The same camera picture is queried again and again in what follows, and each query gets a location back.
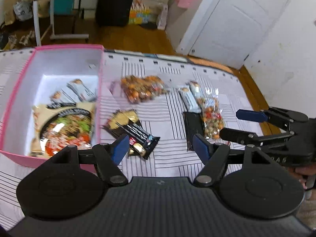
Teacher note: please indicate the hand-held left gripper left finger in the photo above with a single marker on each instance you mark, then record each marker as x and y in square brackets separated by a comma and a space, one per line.
[119, 148]

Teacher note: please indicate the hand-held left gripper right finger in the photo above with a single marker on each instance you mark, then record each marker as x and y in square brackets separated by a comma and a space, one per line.
[201, 148]

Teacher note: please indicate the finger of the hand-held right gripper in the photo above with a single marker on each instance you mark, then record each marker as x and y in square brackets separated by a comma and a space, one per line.
[249, 115]
[237, 135]

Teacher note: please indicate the plain black snack packet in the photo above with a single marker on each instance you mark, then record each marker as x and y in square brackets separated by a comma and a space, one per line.
[193, 126]

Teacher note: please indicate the black and gold snack packet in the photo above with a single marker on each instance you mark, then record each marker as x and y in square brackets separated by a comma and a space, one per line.
[138, 130]

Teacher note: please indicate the small bag of coated nuts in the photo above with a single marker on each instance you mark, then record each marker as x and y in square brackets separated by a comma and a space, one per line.
[212, 121]

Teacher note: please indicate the grey snack bar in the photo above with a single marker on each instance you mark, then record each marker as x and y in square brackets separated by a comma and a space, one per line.
[197, 91]
[80, 88]
[186, 98]
[61, 98]

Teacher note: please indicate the large noodle packet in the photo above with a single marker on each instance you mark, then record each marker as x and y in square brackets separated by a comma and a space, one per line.
[66, 128]

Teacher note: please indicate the large bag of coated nuts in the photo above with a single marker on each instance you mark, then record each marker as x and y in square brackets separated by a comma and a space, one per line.
[140, 88]

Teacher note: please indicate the pink cardboard box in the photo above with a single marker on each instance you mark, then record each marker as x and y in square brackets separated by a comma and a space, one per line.
[61, 59]

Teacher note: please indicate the person's right hand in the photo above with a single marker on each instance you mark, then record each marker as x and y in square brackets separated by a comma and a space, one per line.
[307, 174]

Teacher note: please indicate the white door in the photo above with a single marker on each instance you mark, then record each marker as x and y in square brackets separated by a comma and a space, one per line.
[234, 22]

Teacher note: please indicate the grey shoes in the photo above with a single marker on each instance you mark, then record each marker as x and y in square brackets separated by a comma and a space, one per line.
[23, 39]

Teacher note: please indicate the black suitcase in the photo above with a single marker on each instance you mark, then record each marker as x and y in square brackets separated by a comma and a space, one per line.
[116, 2]

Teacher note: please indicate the teal tote bag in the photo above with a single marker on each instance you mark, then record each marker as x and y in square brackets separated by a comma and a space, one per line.
[64, 5]

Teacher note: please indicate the black bag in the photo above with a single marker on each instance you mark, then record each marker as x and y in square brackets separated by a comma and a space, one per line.
[3, 40]

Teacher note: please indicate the large brown paper bag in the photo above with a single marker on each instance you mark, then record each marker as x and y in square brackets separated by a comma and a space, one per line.
[44, 2]

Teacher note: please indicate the white printed bag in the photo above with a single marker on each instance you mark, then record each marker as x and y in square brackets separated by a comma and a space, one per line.
[23, 11]

